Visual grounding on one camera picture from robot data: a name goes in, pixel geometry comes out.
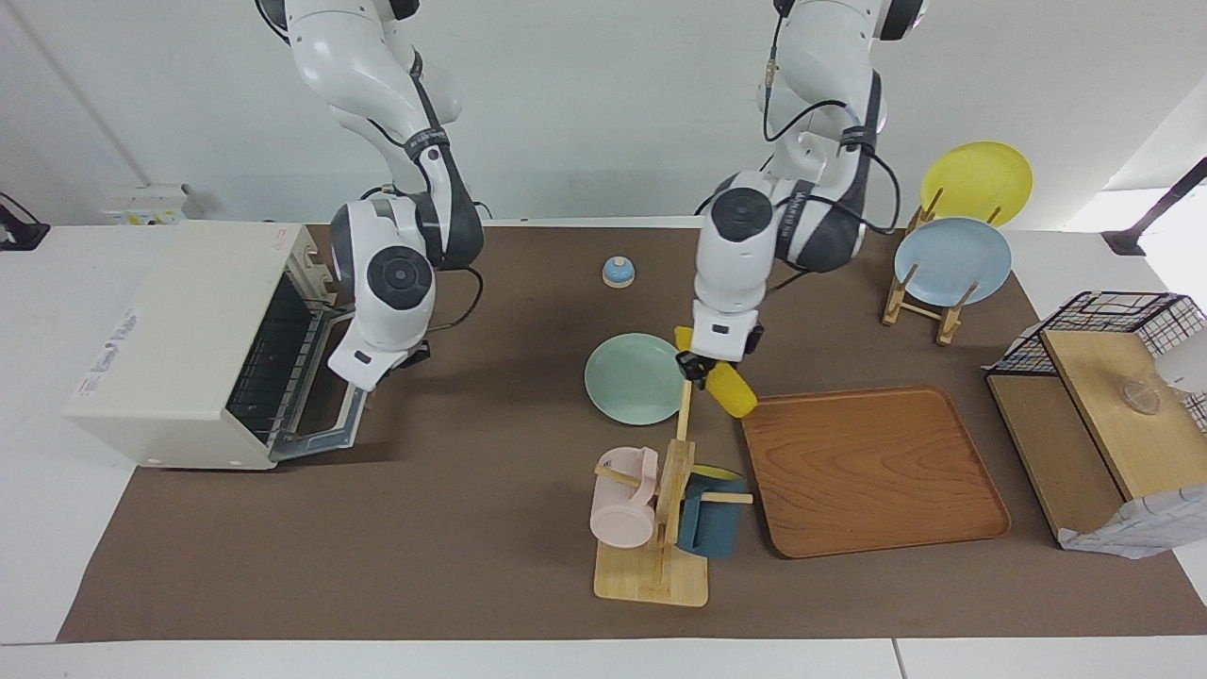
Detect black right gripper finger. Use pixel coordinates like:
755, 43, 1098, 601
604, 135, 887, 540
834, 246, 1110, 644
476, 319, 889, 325
383, 340, 433, 376

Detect yellow corn cob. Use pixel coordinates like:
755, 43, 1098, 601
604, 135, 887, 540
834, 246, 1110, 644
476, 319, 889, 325
673, 325, 759, 420

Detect pale green plate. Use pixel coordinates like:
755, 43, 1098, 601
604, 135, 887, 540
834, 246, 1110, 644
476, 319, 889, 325
585, 333, 688, 426

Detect oven door with handle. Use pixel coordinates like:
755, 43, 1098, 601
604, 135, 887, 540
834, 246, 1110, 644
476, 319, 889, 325
272, 304, 371, 465

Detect white toaster oven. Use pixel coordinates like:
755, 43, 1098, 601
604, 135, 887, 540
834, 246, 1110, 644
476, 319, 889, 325
64, 222, 371, 471

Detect dark blue mug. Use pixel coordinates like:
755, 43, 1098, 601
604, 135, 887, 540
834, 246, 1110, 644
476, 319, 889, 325
676, 464, 749, 559

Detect pink mug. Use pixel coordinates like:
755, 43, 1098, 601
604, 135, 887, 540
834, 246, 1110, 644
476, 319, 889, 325
590, 447, 661, 550

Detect brown table mat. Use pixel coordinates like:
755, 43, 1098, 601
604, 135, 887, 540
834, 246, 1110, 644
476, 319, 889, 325
57, 222, 1207, 643

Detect brown wooden tray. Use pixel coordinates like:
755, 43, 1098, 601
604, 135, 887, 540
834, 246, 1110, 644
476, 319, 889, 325
740, 385, 1012, 559

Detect wooden mug tree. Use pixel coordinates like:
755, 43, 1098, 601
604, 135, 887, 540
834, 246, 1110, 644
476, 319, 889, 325
594, 380, 755, 607

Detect wooden dish rack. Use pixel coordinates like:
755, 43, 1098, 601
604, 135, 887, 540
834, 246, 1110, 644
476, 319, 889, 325
882, 187, 1003, 347

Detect light blue plate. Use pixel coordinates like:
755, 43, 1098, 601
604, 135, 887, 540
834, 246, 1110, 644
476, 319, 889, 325
894, 218, 1013, 306

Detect white box with labels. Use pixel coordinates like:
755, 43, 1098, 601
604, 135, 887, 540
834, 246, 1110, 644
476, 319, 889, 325
101, 183, 195, 226

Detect yellow plate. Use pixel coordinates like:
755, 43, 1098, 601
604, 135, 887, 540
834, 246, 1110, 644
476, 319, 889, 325
920, 141, 1034, 228

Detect wooden shelf board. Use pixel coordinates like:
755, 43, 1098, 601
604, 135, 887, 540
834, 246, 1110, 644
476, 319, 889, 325
1040, 329, 1207, 502
987, 373, 1129, 544

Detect clear glass cup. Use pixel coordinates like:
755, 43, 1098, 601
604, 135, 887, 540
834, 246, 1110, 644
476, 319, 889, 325
1119, 376, 1164, 417

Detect black pole stand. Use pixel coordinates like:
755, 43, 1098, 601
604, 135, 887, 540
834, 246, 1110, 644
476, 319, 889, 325
1100, 155, 1207, 258

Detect white rounded object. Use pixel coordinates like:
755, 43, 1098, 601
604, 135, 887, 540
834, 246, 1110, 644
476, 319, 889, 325
1157, 324, 1207, 396

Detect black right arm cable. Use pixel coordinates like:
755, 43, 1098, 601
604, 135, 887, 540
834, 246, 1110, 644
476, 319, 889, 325
358, 52, 497, 333

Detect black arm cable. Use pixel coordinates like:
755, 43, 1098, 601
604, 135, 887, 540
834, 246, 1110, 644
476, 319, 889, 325
358, 52, 497, 333
695, 0, 903, 239

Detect oven wire grill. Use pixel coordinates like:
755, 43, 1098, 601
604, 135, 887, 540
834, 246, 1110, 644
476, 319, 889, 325
226, 272, 322, 446

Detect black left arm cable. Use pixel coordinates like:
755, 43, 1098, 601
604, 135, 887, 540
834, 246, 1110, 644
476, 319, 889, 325
695, 0, 903, 239

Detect black clamp mount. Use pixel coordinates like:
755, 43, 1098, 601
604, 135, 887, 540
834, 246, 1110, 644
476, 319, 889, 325
0, 192, 51, 253

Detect black wire shelf rack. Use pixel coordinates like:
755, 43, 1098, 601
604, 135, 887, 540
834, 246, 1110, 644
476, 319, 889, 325
985, 290, 1207, 557

